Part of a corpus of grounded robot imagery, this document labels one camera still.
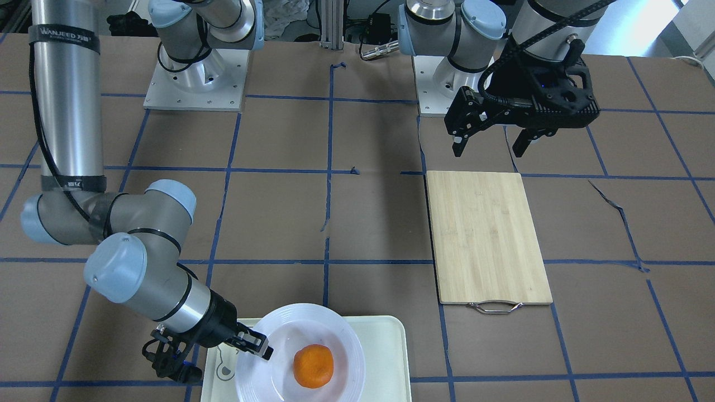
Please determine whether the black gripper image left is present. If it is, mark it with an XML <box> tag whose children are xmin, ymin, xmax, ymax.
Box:
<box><xmin>141</xmin><ymin>290</ymin><xmax>274</xmax><ymax>385</ymax></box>

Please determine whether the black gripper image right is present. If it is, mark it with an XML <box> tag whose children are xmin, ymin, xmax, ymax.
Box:
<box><xmin>444</xmin><ymin>35</ymin><xmax>600</xmax><ymax>157</ymax></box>

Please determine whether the white round plate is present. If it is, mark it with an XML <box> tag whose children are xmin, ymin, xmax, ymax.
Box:
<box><xmin>235</xmin><ymin>303</ymin><xmax>367</xmax><ymax>401</ymax></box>

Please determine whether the orange fruit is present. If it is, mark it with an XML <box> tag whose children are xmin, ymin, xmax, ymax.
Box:
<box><xmin>293</xmin><ymin>344</ymin><xmax>334</xmax><ymax>389</ymax></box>

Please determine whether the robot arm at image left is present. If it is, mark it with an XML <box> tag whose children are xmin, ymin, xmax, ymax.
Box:
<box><xmin>21</xmin><ymin>1</ymin><xmax>273</xmax><ymax>384</ymax></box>

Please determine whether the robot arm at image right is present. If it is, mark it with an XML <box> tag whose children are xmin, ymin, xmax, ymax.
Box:
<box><xmin>398</xmin><ymin>1</ymin><xmax>610</xmax><ymax>157</ymax></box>

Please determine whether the cream tray with bear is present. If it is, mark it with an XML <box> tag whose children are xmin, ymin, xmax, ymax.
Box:
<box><xmin>200</xmin><ymin>313</ymin><xmax>411</xmax><ymax>401</ymax></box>

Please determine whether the bamboo cutting board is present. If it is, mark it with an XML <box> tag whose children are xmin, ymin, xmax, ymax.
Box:
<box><xmin>426</xmin><ymin>170</ymin><xmax>552</xmax><ymax>314</ymax></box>

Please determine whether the black power adapter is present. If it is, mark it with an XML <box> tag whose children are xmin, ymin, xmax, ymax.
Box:
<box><xmin>364</xmin><ymin>12</ymin><xmax>392</xmax><ymax>45</ymax></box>

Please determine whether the arm base plate image right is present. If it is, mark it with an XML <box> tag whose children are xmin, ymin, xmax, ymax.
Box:
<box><xmin>413</xmin><ymin>56</ymin><xmax>482</xmax><ymax>117</ymax></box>

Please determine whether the aluminium frame post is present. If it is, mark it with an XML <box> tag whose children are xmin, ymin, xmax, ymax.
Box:
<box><xmin>319</xmin><ymin>0</ymin><xmax>345</xmax><ymax>51</ymax></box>

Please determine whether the arm base plate image left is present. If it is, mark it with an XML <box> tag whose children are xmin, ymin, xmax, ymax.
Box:
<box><xmin>144</xmin><ymin>49</ymin><xmax>251</xmax><ymax>112</ymax></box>

